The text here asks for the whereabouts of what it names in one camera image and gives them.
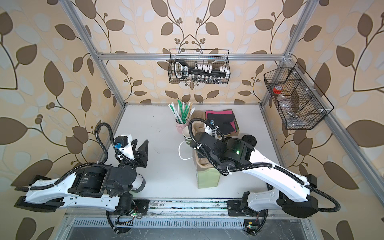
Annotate brown pulp cup carriers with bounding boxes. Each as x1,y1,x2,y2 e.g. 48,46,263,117
191,110,208,133

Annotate black wire basket right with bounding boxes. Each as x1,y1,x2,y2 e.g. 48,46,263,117
264,63,334,130

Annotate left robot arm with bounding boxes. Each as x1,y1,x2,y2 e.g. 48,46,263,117
14,123,149,216

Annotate green white paper bag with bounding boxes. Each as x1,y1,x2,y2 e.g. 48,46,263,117
178,141,221,189

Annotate red capped plastic bottle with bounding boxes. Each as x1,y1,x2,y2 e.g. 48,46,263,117
273,85,297,118

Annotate brown pulp cup carrier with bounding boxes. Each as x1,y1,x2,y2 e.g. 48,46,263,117
193,150,213,169

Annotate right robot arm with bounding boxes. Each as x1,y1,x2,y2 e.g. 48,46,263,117
191,132,341,219

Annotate black wire basket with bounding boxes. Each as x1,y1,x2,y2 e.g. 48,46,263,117
168,48,231,85
264,63,334,130

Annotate stack of coloured napkins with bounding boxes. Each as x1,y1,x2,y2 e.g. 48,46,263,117
205,110,240,136

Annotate black wire basket back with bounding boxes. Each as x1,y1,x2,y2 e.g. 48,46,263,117
168,48,231,85

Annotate grey duct tape roll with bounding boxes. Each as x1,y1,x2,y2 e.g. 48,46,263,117
131,174,146,193

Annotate cup of wrapped straws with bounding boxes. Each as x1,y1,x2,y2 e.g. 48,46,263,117
168,100,195,134

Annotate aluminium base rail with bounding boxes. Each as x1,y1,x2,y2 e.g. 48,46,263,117
133,198,258,219

